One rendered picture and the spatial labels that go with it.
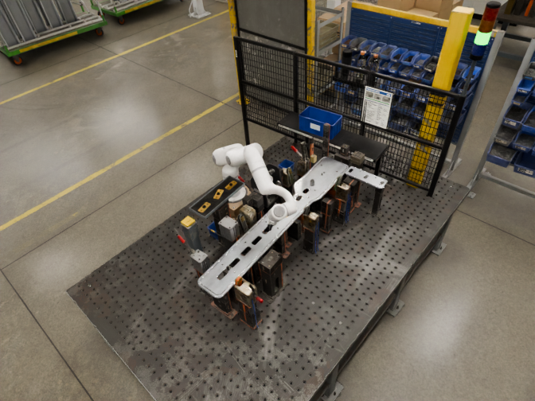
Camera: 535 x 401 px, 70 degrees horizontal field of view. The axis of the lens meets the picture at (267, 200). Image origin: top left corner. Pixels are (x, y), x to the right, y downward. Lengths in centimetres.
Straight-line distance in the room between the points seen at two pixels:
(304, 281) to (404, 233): 82
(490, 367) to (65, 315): 328
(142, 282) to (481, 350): 245
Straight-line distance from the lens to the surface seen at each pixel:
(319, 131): 304
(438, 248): 374
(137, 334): 250
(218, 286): 216
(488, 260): 384
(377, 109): 293
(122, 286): 272
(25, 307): 393
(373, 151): 295
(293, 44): 456
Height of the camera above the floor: 278
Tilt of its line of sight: 44 degrees down
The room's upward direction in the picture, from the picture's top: 5 degrees counter-clockwise
